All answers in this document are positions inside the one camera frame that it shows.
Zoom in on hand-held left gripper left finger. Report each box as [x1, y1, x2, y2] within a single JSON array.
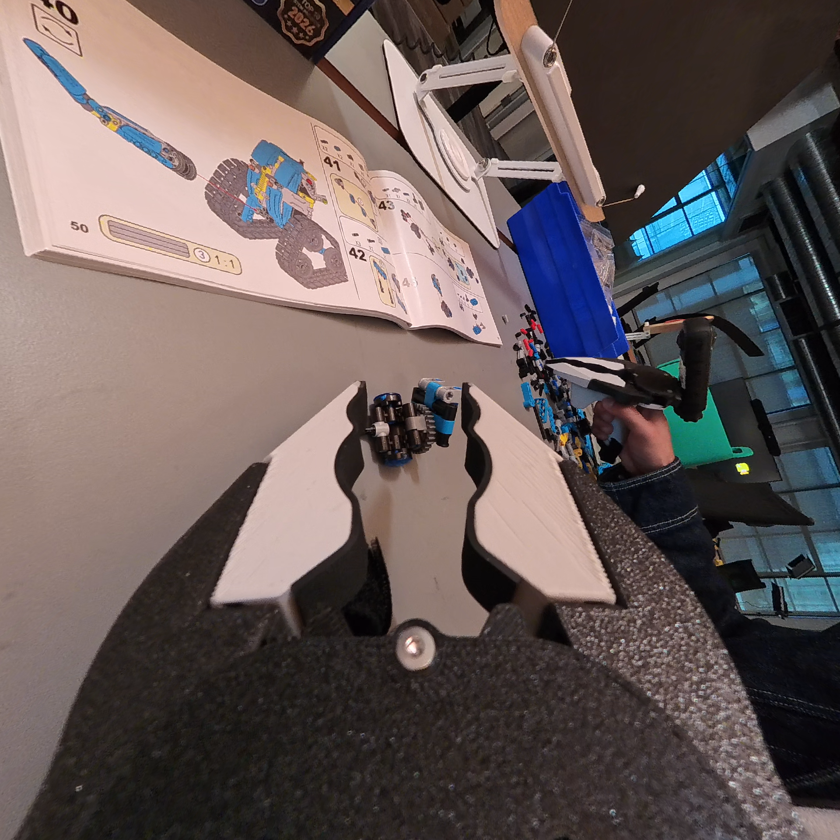
[[210, 379, 371, 637]]

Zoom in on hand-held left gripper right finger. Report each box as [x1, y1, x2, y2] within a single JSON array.
[[461, 382, 619, 608]]

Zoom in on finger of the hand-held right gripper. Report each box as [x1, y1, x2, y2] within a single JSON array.
[[545, 356, 621, 380], [563, 373, 634, 403]]

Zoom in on pile of small brick parts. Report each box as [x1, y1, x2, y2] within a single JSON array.
[[511, 305, 601, 476]]

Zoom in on black brick assembly blue wheels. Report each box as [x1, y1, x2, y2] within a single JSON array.
[[364, 392, 424, 467]]

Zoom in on blue beam brick assembly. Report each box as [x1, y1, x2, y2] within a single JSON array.
[[410, 377, 462, 454]]

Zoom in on person's right forearm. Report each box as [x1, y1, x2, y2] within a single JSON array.
[[598, 458, 742, 624]]

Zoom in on person's right hand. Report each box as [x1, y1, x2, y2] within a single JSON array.
[[591, 397, 678, 475]]

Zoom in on small curved wooden board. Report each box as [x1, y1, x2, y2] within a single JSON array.
[[620, 314, 765, 358]]

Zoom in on green plastic box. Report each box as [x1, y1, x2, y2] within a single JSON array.
[[646, 357, 756, 470]]

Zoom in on dark monitor screen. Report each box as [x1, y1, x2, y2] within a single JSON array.
[[709, 379, 783, 485]]

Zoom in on blue plastic bin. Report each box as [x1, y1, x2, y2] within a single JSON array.
[[507, 182, 630, 361]]

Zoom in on clear bags in bin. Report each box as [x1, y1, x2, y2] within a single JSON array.
[[581, 220, 618, 290]]

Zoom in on paned window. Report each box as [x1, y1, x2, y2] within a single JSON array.
[[626, 154, 746, 253]]

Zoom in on white stand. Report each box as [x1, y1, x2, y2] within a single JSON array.
[[382, 38, 605, 250]]

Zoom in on person's denim clothing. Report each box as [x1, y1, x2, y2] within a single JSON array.
[[722, 610, 840, 798]]

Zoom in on wood-edged dark board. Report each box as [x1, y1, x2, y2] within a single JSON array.
[[493, 0, 840, 221]]

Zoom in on open instruction booklet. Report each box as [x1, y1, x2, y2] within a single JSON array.
[[0, 0, 503, 347]]

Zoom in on dark toy box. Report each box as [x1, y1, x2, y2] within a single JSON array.
[[243, 0, 375, 63]]

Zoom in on silver ventilation duct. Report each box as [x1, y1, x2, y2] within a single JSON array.
[[761, 131, 840, 460]]

